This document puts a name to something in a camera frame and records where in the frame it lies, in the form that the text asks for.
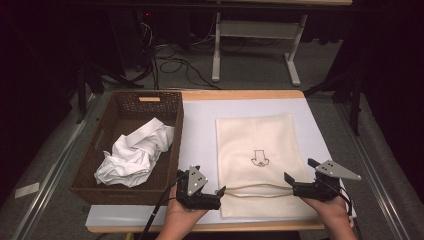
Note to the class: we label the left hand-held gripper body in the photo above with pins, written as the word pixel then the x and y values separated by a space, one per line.
pixel 196 178

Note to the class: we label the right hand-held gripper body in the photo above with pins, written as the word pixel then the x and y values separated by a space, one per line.
pixel 330 170

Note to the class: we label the white garment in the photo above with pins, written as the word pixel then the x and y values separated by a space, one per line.
pixel 133 160

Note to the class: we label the brown wicker basket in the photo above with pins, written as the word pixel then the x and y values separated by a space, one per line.
pixel 133 195

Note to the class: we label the person's right hand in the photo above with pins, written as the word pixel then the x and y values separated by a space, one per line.
pixel 328 208

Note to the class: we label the person's left hand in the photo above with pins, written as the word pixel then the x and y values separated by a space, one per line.
pixel 180 215

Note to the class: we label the white table mat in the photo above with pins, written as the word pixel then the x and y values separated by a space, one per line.
pixel 203 133

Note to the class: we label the black stand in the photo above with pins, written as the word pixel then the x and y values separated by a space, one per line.
pixel 90 80
pixel 353 93

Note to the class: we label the wooden table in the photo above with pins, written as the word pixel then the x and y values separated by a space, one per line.
pixel 233 94

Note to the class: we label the dark computer tower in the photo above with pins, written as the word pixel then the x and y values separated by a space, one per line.
pixel 133 36

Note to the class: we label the white tape strip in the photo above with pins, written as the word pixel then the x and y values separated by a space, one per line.
pixel 27 190

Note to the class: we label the metal floor rail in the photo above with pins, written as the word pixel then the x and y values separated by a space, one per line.
pixel 370 160
pixel 50 180

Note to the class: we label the white metal desk frame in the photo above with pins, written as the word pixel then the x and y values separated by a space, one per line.
pixel 256 29

